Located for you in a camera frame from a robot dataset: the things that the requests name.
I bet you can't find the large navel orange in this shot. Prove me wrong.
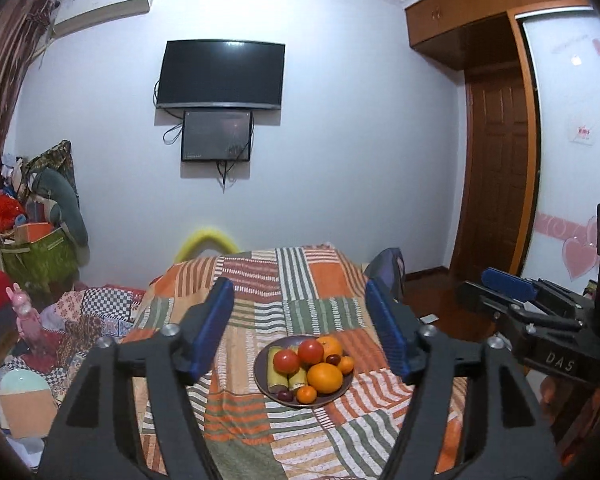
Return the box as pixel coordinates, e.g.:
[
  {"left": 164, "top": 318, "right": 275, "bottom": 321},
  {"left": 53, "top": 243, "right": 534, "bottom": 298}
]
[{"left": 316, "top": 335, "right": 343, "bottom": 361}]

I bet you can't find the large orange with sticker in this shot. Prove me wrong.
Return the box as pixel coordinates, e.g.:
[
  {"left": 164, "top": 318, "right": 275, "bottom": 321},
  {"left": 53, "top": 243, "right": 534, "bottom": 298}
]
[{"left": 306, "top": 362, "right": 343, "bottom": 394}]

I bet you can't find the red tomato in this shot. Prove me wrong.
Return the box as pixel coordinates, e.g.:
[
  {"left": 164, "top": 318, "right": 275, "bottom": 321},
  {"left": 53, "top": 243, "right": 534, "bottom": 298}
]
[
  {"left": 297, "top": 338, "right": 324, "bottom": 366},
  {"left": 272, "top": 348, "right": 301, "bottom": 376}
]

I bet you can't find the small mandarin orange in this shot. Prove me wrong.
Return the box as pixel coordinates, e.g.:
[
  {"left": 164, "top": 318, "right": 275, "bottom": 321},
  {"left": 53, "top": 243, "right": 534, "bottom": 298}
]
[{"left": 296, "top": 385, "right": 317, "bottom": 404}]

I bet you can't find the brown wooden door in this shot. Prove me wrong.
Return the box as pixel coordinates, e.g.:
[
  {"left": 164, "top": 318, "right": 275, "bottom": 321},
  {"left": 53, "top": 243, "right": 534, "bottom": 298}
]
[{"left": 451, "top": 65, "right": 528, "bottom": 282}]

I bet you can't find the dark blue bag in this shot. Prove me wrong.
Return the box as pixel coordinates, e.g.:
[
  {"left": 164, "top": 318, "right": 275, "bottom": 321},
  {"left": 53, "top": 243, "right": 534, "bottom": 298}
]
[{"left": 364, "top": 247, "right": 405, "bottom": 302}]

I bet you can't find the pink rabbit bottle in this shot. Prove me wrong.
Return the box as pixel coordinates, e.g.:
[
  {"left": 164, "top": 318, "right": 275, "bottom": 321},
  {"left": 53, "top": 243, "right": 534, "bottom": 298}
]
[{"left": 6, "top": 283, "right": 45, "bottom": 356}]

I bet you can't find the green storage box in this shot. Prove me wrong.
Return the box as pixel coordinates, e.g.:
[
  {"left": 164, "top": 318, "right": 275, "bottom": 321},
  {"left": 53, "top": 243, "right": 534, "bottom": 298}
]
[{"left": 0, "top": 229, "right": 79, "bottom": 294}]

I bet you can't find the purple ceramic plate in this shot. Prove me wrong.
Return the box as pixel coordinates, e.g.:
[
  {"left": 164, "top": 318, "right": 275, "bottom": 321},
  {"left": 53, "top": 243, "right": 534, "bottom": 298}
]
[{"left": 253, "top": 335, "right": 355, "bottom": 408}]

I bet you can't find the patchwork striped bedspread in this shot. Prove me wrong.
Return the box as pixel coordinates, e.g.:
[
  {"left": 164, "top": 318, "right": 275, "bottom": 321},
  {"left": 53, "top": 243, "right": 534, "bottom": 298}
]
[{"left": 130, "top": 246, "right": 412, "bottom": 479}]

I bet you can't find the grey green plush toy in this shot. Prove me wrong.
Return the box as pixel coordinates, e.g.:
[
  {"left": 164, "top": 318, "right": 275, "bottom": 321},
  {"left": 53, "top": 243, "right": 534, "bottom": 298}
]
[{"left": 30, "top": 168, "right": 88, "bottom": 247}]

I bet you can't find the yellow curved headboard tube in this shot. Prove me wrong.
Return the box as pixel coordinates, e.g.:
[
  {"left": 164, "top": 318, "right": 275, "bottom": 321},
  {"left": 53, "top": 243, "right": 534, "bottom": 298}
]
[{"left": 174, "top": 228, "right": 239, "bottom": 263}]

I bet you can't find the wooden wardrobe cabinet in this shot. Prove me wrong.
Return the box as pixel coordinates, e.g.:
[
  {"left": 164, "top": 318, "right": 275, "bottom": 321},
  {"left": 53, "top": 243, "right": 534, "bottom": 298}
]
[{"left": 405, "top": 0, "right": 588, "bottom": 274}]

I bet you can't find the white air conditioner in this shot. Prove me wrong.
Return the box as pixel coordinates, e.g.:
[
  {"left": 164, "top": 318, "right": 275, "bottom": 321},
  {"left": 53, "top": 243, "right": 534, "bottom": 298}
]
[{"left": 53, "top": 0, "right": 154, "bottom": 38}]

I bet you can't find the small black wall monitor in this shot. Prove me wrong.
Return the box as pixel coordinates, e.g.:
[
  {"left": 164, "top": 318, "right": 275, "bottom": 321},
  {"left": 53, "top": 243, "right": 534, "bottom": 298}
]
[{"left": 181, "top": 110, "right": 253, "bottom": 162}]

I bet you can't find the large wall television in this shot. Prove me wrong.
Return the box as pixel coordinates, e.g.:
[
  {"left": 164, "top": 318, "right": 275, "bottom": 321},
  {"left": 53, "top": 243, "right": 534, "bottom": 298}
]
[{"left": 156, "top": 39, "right": 286, "bottom": 110}]

